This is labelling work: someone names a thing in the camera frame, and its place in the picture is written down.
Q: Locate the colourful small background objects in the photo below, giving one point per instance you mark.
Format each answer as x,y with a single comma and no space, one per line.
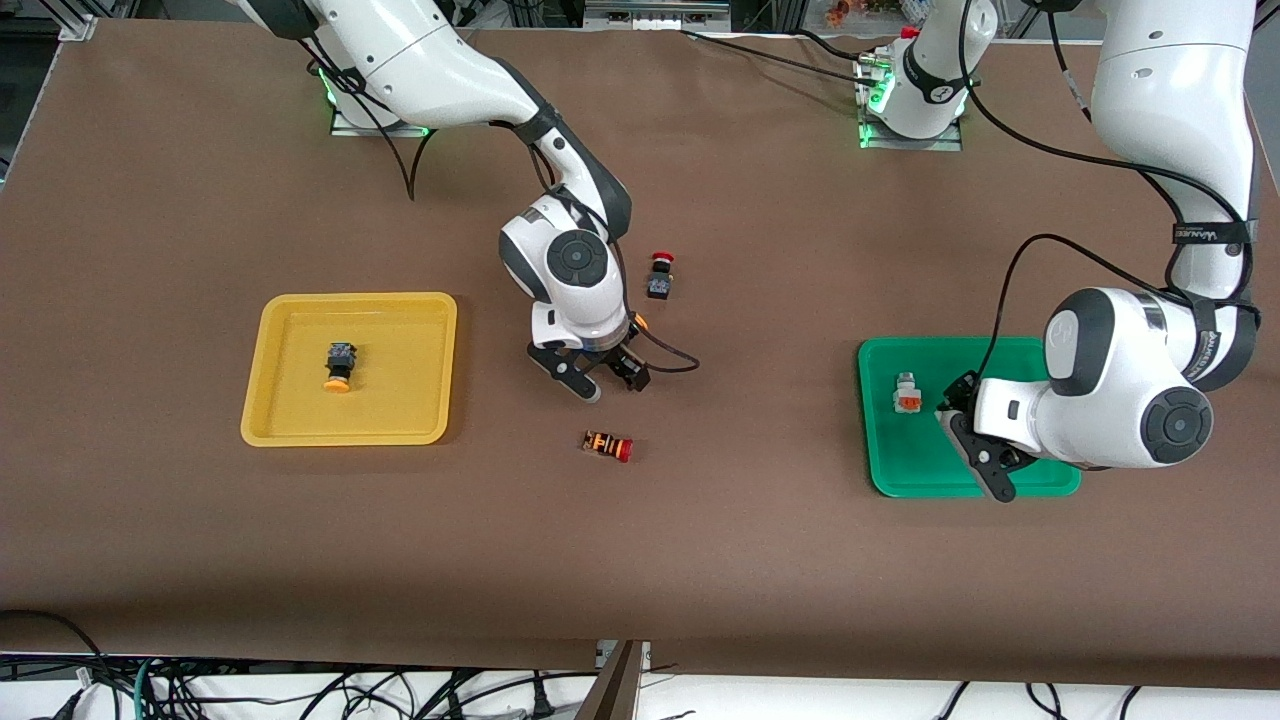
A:
850,10

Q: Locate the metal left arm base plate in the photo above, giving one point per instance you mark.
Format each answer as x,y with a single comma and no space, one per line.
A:
870,143

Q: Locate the red mushroom button black base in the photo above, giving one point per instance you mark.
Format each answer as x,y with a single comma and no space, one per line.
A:
659,280

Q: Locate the aluminium frame corner post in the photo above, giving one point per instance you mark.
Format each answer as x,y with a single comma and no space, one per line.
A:
78,22

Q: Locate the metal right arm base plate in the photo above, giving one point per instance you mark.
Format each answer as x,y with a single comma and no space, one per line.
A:
350,130

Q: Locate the brown table cover sheet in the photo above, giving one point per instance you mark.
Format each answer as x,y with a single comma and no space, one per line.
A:
600,560

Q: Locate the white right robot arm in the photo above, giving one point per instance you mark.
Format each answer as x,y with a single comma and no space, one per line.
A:
430,60

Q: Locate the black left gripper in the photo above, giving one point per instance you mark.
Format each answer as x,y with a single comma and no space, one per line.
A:
962,391

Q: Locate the yellow plastic tray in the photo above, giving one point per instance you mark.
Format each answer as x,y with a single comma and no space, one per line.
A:
400,400

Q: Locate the silver button switch orange block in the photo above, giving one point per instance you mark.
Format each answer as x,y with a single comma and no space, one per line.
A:
906,393

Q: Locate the green plastic tray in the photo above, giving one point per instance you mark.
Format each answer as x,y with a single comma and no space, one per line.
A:
900,460

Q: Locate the red button orange striped base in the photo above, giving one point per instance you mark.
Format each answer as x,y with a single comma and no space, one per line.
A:
606,445

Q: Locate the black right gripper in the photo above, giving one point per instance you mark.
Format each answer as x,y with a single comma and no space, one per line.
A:
622,364

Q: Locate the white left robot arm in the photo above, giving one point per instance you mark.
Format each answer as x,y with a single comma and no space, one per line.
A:
1120,400

